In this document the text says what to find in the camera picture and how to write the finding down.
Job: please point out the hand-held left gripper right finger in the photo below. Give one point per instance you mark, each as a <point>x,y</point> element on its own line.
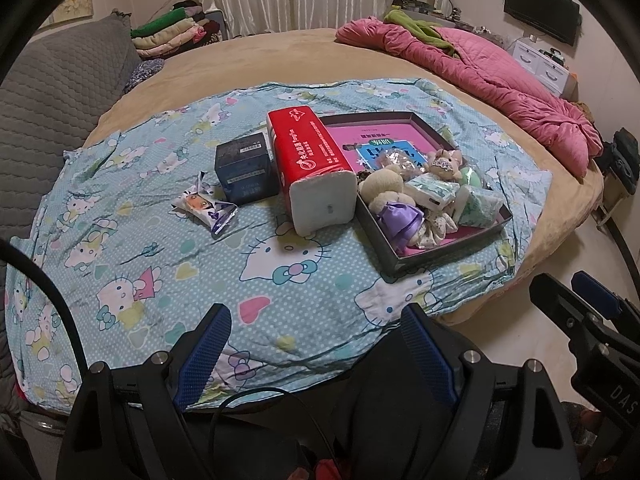
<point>430,360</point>

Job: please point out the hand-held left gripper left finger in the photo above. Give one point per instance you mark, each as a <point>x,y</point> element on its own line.
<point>200,360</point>

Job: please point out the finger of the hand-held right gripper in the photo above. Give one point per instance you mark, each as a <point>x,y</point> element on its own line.
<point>562,307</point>
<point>595,292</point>

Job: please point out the white lace scrunchie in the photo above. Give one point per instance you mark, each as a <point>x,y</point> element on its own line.
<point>435,230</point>

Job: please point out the green egg sponge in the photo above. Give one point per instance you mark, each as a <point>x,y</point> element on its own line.
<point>471,176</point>

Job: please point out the cream teddy purple ribbon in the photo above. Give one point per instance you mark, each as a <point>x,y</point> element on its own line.
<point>382,187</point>

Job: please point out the tan bear rhinestone bow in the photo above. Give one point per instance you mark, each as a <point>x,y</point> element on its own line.
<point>445,165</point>

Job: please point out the pink rabbit plush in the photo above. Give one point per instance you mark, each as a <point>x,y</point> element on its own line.
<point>395,162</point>

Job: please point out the red tissue pack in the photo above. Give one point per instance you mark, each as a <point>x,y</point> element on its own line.
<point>310,155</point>

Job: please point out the shallow box pink printed base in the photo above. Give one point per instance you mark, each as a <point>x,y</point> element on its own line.
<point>350,135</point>

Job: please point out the person's dark pants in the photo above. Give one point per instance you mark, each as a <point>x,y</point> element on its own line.
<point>380,410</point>

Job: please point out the wooden stool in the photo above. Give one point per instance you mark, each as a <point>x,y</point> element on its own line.
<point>607,205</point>

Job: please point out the cartoon cat printed blanket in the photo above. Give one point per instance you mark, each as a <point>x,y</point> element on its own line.
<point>150,240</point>

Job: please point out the black bag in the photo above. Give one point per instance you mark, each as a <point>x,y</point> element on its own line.
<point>625,155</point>

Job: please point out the white snack packet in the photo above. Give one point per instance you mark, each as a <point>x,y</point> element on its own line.
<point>200,205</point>

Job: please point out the dark square box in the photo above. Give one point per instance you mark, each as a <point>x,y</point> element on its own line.
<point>245,170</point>

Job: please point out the pink quilt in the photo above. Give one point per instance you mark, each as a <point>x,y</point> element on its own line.
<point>500,90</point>

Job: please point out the white drawer unit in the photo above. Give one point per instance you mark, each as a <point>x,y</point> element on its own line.
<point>540,62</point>

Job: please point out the black flat television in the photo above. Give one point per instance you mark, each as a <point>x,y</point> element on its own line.
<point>540,7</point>

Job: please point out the dark floral cloth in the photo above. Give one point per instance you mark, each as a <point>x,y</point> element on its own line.
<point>145,72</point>

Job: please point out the green cloth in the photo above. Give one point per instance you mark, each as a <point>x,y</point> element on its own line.
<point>415,25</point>

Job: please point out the tan bed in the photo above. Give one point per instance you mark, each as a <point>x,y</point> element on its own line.
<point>300,55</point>

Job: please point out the stack of folded clothes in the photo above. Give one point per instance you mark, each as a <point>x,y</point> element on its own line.
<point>170,35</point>

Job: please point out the blossom wall painting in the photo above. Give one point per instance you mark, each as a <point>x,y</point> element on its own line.
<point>72,0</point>

